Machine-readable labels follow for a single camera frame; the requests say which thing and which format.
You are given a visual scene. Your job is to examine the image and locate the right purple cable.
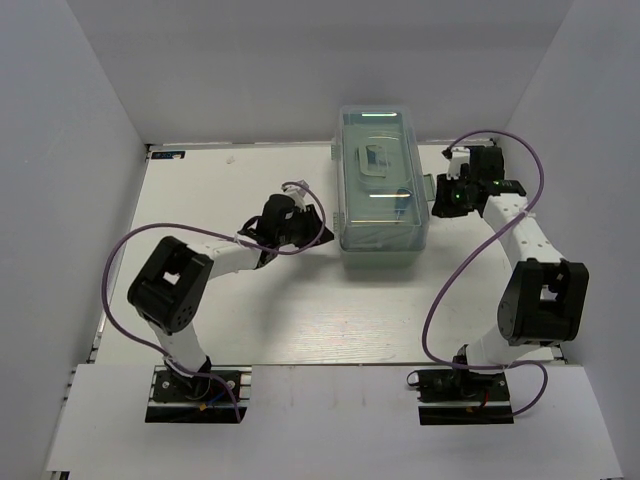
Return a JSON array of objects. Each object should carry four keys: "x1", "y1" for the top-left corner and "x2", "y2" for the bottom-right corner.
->
[{"x1": 422, "y1": 130, "x2": 549, "y2": 416}]

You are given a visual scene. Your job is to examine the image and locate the green plastic toolbox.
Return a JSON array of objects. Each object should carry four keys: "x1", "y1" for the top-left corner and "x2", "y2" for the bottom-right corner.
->
[{"x1": 332, "y1": 105, "x2": 430, "y2": 270}]

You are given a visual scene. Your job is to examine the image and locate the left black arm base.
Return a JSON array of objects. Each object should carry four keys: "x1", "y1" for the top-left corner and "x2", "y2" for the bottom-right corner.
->
[{"x1": 145, "y1": 366, "x2": 252, "y2": 425}]

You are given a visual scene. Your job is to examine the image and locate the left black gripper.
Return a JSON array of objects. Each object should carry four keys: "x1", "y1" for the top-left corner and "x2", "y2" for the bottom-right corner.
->
[{"x1": 276, "y1": 202, "x2": 336, "y2": 248}]

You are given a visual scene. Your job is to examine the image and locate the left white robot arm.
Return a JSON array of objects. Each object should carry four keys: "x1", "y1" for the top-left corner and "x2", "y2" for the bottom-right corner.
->
[{"x1": 127, "y1": 194, "x2": 334, "y2": 399}]

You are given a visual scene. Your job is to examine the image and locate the left blue label sticker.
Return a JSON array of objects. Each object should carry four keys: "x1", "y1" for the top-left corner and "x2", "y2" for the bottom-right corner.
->
[{"x1": 151, "y1": 151, "x2": 186, "y2": 160}]

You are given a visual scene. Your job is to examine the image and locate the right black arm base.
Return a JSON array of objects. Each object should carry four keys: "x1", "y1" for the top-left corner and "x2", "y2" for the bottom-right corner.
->
[{"x1": 406, "y1": 367, "x2": 514, "y2": 426}]

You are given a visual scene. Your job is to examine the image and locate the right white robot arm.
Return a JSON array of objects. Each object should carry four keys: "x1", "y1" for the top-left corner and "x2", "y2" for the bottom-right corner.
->
[{"x1": 432, "y1": 145, "x2": 589, "y2": 399}]

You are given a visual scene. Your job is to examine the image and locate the green stubby screwdriver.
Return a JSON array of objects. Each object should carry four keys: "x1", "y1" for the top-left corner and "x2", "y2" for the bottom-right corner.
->
[{"x1": 394, "y1": 187, "x2": 413, "y2": 222}]

